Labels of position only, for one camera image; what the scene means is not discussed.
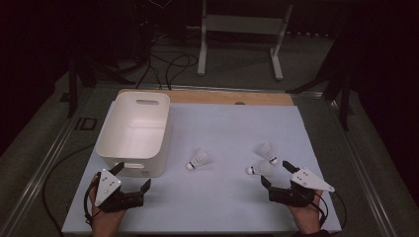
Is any white plastic bin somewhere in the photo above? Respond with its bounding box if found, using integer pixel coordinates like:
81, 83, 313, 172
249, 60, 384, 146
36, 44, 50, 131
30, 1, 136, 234
95, 91, 172, 179

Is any black floor cable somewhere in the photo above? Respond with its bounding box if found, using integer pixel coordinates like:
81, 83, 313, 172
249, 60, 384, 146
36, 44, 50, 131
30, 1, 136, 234
42, 143, 97, 237

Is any white shuttlecock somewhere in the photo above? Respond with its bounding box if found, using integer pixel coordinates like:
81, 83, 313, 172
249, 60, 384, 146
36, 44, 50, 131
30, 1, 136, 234
255, 142, 280, 166
245, 162, 275, 176
186, 148, 212, 172

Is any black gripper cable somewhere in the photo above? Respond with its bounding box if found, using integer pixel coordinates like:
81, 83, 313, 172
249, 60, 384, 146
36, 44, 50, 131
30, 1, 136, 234
309, 191, 348, 230
83, 180, 102, 228

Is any bundle of black cables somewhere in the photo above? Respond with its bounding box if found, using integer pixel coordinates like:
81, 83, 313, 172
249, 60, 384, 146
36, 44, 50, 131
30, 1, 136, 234
136, 33, 199, 91

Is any person's right hand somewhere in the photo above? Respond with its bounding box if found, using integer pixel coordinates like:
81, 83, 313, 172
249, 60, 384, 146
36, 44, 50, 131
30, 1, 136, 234
288, 190, 326, 235

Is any person's left hand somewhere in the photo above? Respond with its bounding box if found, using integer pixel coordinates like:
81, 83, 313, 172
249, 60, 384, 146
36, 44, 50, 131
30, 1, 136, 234
88, 174, 128, 237

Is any white table mat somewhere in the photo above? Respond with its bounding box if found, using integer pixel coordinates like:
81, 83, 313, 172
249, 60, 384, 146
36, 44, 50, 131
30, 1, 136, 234
61, 101, 343, 235

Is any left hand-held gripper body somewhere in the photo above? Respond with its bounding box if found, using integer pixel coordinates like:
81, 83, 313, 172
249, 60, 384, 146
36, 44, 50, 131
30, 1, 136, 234
94, 168, 146, 213

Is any white metal stand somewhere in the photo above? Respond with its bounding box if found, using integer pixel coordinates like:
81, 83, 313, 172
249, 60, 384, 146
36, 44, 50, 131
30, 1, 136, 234
197, 0, 294, 82

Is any black stand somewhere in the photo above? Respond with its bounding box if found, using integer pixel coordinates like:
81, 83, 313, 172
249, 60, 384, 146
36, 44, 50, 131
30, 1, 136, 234
67, 58, 136, 119
286, 19, 356, 132

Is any metal floor rail frame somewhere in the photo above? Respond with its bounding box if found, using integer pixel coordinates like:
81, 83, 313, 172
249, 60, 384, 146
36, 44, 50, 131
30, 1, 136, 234
0, 83, 399, 237

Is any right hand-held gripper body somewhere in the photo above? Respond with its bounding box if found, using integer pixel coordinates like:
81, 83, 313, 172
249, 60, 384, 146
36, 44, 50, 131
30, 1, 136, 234
268, 166, 336, 209

